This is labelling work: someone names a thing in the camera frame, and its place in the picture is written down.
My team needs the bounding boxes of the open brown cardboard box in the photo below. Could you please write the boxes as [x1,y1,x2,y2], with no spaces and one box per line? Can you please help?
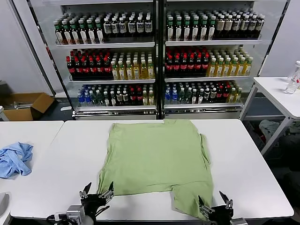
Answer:
[0,92,56,121]

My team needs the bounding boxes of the grey garment pile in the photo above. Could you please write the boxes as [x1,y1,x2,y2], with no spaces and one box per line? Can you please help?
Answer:
[259,119,288,143]

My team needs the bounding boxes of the green cap dark bottle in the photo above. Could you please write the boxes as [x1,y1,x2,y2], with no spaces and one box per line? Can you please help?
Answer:
[182,15,192,41]
[70,19,81,45]
[78,19,89,45]
[191,15,201,41]
[95,18,105,44]
[86,18,97,44]
[174,16,183,42]
[166,16,175,42]
[53,20,65,45]
[208,15,218,40]
[62,20,73,45]
[200,15,209,41]

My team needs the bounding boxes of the beverage display cabinet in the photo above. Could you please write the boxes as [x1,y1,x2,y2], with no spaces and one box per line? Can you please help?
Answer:
[159,0,264,120]
[60,0,160,120]

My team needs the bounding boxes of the crumpled light blue shirt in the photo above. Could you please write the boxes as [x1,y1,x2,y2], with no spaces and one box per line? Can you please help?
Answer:
[0,141,34,179]

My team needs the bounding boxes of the small red cap cola bottle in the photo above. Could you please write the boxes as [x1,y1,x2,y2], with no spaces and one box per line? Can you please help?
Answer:
[223,85,232,103]
[217,85,225,103]
[135,88,143,105]
[128,88,137,105]

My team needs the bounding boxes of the white cap beige label bottle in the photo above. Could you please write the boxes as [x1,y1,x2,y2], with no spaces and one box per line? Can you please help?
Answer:
[248,14,258,38]
[224,14,233,38]
[240,14,249,38]
[255,14,265,38]
[216,14,225,38]
[232,14,241,38]

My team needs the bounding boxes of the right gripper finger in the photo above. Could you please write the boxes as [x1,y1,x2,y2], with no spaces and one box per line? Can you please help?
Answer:
[199,195,214,218]
[219,191,234,209]

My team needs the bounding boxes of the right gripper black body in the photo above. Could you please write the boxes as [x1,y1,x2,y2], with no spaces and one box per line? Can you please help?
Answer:
[207,205,235,222]

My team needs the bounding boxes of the light green t-shirt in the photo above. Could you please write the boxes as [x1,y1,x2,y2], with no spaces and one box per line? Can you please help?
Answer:
[97,119,214,221]

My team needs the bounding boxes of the clear plastic water bottle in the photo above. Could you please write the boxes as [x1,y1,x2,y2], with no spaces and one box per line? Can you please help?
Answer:
[285,78,299,94]

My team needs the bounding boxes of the white cabinet shelf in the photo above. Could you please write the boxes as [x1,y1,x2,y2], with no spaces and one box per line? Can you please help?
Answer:
[165,39,263,46]
[74,105,157,113]
[164,102,243,110]
[165,75,252,83]
[55,41,156,49]
[68,79,156,84]

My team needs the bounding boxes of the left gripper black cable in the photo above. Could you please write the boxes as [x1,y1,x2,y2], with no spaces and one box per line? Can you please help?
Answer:
[95,205,111,217]

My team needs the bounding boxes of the black bulky object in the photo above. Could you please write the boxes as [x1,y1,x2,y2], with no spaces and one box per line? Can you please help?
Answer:
[278,135,300,172]

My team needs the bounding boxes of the white side table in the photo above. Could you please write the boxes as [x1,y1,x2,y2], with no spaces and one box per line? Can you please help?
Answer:
[239,76,300,155]

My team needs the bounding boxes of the glass cabinet door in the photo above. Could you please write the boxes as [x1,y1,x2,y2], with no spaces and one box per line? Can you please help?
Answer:
[10,0,75,115]
[241,0,291,111]

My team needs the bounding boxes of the white cap blue label bottle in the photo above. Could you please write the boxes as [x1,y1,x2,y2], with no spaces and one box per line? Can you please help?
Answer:
[118,16,128,37]
[111,17,120,37]
[127,16,136,37]
[144,14,153,36]
[136,15,145,36]
[103,17,112,38]

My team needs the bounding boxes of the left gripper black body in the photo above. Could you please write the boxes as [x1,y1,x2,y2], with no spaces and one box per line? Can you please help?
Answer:
[81,194,110,218]

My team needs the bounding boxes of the clear bottle with red label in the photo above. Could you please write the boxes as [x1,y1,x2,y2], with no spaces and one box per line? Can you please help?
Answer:
[287,60,300,83]

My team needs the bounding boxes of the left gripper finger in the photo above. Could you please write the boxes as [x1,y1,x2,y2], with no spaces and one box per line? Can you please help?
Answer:
[79,182,92,200]
[99,181,114,200]

